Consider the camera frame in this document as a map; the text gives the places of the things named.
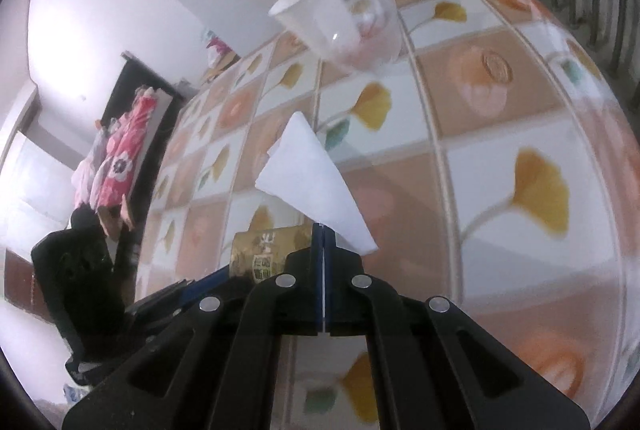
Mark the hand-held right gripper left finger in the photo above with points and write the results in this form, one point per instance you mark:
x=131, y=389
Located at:
x=300, y=270

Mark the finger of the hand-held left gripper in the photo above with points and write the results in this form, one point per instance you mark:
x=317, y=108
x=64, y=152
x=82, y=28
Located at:
x=170, y=312
x=200, y=282

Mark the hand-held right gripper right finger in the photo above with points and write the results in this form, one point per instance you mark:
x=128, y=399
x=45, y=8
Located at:
x=345, y=270

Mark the gold printed packet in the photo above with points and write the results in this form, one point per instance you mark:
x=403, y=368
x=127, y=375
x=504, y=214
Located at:
x=260, y=250

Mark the white tissue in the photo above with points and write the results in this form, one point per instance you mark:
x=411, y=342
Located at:
x=310, y=175

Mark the red floral blanket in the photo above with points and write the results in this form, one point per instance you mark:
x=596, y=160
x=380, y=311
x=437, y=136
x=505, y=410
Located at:
x=125, y=150

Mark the tile-patterned tablecloth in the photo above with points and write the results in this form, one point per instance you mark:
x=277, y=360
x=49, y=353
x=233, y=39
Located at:
x=450, y=135

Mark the dark wooden furniture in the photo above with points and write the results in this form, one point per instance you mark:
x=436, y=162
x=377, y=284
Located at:
x=130, y=80

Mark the pink bag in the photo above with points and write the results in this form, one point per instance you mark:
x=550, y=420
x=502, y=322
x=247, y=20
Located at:
x=217, y=47

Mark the clear plastic dome lid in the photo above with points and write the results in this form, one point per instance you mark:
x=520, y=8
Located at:
x=380, y=25

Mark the white paper cup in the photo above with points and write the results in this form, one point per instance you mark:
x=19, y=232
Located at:
x=310, y=10

